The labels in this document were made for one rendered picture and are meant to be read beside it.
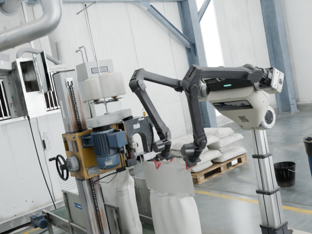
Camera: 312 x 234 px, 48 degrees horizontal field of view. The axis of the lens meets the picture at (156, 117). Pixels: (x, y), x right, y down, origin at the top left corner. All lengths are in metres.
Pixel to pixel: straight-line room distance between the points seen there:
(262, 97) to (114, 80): 0.94
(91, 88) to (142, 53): 5.24
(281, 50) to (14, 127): 7.76
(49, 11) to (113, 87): 2.76
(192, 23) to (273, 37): 3.36
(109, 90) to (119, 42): 5.17
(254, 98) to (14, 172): 3.63
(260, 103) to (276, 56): 8.70
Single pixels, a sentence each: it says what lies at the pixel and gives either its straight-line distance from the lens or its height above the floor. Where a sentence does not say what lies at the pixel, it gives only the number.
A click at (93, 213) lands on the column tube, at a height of 0.77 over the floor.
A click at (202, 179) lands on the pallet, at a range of 5.36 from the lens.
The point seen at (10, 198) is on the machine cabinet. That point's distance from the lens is 5.13.
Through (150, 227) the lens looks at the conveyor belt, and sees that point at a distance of 3.14.
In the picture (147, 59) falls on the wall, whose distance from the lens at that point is 7.77.
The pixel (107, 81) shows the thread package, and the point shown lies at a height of 1.63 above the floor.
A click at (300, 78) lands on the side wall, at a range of 10.93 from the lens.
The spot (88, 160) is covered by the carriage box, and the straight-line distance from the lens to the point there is 2.43.
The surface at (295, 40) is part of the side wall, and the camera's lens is 10.92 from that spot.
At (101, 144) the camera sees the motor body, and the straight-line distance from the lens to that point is 2.27.
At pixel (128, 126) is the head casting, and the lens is 2.57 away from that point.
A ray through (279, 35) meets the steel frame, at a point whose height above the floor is 2.25.
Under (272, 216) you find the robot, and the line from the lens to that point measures 2.65.
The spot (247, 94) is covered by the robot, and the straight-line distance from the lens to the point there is 2.23.
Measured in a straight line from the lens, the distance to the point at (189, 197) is 2.36.
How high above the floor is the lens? 1.56
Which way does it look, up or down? 5 degrees down
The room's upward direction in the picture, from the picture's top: 11 degrees counter-clockwise
